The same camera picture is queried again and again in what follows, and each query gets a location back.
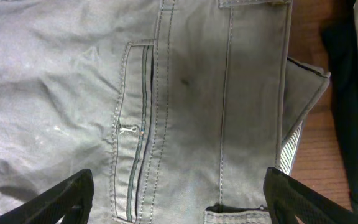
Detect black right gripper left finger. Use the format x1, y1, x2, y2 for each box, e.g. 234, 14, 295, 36
0, 169, 94, 224

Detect grey shorts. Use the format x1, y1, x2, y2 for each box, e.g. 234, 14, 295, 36
0, 0, 329, 223

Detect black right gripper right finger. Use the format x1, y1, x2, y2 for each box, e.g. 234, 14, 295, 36
263, 167, 358, 224

